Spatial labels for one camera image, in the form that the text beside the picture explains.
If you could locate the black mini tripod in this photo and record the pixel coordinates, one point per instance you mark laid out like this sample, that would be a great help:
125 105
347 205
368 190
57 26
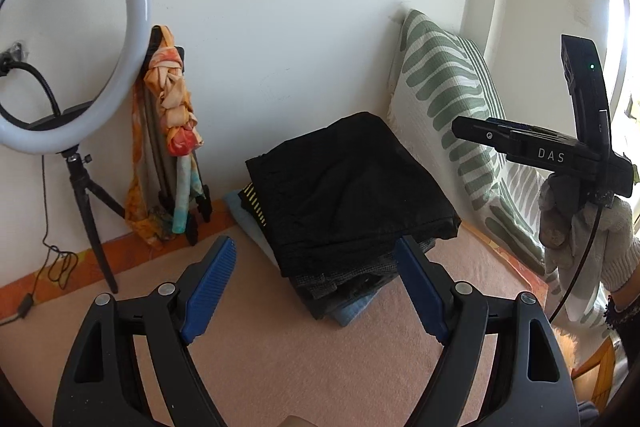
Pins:
82 187

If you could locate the person's left hand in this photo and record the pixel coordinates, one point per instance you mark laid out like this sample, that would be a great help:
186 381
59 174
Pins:
300 422

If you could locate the green striped white pillow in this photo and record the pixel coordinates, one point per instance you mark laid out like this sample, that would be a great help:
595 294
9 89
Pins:
440 72

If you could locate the orange patterned bed cover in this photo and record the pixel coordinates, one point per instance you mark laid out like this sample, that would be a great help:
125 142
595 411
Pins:
60 277

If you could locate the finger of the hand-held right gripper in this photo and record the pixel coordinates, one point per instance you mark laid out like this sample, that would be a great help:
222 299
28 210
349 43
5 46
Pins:
530 128
482 137

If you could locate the person's right hand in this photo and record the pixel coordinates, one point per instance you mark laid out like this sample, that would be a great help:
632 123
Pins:
560 227

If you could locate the black pants with yellow print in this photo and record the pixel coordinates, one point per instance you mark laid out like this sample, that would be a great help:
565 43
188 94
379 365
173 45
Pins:
350 187

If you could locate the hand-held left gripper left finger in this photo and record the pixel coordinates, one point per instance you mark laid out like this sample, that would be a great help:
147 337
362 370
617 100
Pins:
210 292

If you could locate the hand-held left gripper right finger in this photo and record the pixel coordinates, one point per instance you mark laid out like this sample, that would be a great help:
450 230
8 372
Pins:
422 292

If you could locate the person's right forearm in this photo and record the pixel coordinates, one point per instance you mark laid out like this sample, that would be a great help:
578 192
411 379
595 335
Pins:
625 312

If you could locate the bed with peach sheet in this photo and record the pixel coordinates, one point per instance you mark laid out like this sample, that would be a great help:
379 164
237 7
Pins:
300 367

